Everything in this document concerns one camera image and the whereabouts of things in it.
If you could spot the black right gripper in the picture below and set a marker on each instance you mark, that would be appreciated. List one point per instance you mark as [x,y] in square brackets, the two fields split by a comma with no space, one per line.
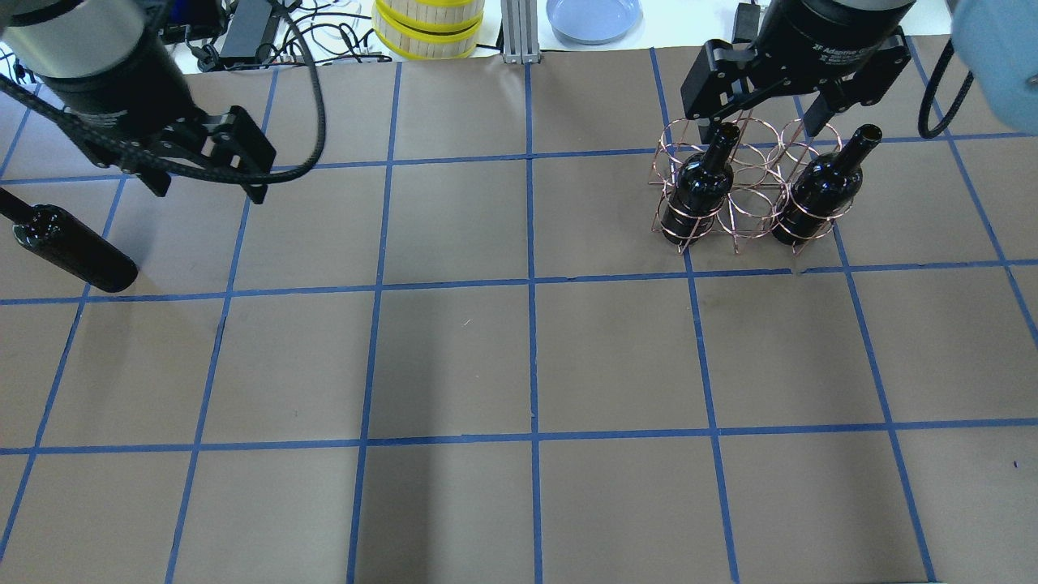
[819,36]

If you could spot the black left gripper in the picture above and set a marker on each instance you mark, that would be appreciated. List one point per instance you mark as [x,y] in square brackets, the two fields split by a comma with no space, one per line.
[122,104]

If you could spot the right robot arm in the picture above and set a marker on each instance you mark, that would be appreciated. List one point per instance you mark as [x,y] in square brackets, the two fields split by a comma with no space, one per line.
[996,41]

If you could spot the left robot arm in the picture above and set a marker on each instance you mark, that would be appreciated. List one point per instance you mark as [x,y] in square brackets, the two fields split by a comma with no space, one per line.
[106,62]

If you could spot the yellow rimmed wooden basket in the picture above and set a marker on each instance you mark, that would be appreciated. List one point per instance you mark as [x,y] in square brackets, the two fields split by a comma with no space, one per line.
[428,30]

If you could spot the black power adapter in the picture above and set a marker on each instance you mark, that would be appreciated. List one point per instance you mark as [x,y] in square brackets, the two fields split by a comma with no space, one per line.
[249,39]

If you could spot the black electronics box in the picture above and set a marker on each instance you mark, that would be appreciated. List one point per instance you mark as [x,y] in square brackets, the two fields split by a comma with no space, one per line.
[193,20]

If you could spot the blue plate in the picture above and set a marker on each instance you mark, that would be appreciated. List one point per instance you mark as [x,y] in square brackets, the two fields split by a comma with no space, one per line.
[592,22]

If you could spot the copper wire wine basket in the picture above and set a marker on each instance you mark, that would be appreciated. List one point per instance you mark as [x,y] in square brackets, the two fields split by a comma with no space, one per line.
[764,175]

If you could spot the aluminium frame post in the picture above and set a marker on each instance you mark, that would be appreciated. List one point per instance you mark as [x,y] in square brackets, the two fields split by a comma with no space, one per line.
[519,26]

